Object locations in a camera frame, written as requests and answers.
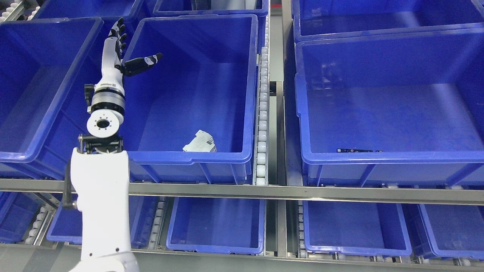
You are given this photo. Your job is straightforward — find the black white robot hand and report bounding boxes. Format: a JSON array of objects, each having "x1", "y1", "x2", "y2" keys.
[{"x1": 95, "y1": 17, "x2": 164, "y2": 93}]

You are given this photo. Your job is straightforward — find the grey circuit breaker red switch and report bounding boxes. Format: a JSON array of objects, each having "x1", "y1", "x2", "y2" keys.
[{"x1": 183, "y1": 130, "x2": 217, "y2": 153}]

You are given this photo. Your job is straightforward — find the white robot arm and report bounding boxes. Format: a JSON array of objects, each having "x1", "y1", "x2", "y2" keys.
[{"x1": 62, "y1": 84, "x2": 140, "y2": 272}]

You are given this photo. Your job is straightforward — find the blue bin upper left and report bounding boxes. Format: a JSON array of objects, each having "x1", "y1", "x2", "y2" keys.
[{"x1": 35, "y1": 0, "x2": 150, "y2": 19}]

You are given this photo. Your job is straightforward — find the blue bin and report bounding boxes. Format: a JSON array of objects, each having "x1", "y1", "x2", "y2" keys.
[
  {"x1": 152, "y1": 0, "x2": 270, "y2": 17},
  {"x1": 0, "y1": 17, "x2": 104, "y2": 179},
  {"x1": 302, "y1": 200, "x2": 413, "y2": 257},
  {"x1": 120, "y1": 14, "x2": 259, "y2": 184},
  {"x1": 46, "y1": 195, "x2": 159, "y2": 249},
  {"x1": 166, "y1": 197, "x2": 266, "y2": 255},
  {"x1": 295, "y1": 28, "x2": 484, "y2": 187},
  {"x1": 402, "y1": 204, "x2": 484, "y2": 260},
  {"x1": 292, "y1": 0, "x2": 483, "y2": 42},
  {"x1": 35, "y1": 0, "x2": 150, "y2": 19}
]

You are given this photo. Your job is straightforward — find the blue bin upper centre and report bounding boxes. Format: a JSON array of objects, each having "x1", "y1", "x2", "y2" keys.
[{"x1": 152, "y1": 0, "x2": 270, "y2": 17}]

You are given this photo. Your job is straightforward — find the blue bin lower left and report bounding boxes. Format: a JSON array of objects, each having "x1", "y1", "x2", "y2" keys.
[{"x1": 46, "y1": 195, "x2": 159, "y2": 249}]

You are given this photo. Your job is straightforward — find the white roller conveyor strip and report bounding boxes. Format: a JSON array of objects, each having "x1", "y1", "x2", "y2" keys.
[{"x1": 253, "y1": 14, "x2": 270, "y2": 186}]

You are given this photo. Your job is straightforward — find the blue bin lower centre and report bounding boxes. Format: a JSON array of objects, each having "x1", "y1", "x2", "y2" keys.
[{"x1": 166, "y1": 197, "x2": 266, "y2": 255}]

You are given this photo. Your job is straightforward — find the blue bin upper right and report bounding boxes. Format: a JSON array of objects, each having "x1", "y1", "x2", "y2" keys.
[{"x1": 292, "y1": 0, "x2": 483, "y2": 42}]

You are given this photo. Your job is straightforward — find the blue bin far lower right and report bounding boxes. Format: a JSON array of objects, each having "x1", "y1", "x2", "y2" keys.
[{"x1": 402, "y1": 204, "x2": 484, "y2": 260}]

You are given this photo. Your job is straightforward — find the steel shelf rack frame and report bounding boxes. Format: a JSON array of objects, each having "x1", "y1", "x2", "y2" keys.
[{"x1": 0, "y1": 0, "x2": 484, "y2": 272}]

